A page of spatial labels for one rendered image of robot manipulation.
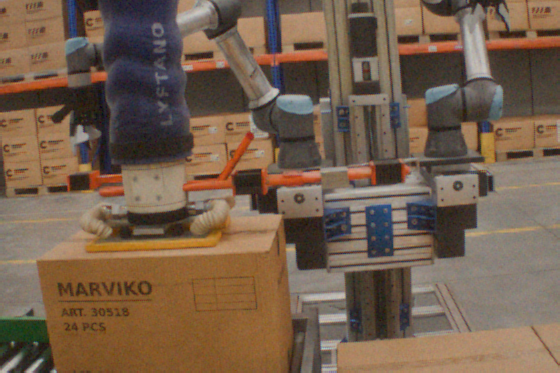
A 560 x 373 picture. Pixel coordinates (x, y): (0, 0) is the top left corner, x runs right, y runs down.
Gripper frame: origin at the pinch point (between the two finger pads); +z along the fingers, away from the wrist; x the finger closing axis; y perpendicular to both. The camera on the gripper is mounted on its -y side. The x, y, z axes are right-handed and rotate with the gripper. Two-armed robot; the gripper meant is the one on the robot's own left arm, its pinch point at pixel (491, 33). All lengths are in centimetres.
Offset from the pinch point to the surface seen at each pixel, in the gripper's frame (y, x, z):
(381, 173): -11, 47, 34
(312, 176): -4, 62, 34
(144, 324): -2, 109, 65
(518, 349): -23, 11, 88
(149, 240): 3, 104, 45
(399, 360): -8, 42, 88
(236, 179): 2, 80, 33
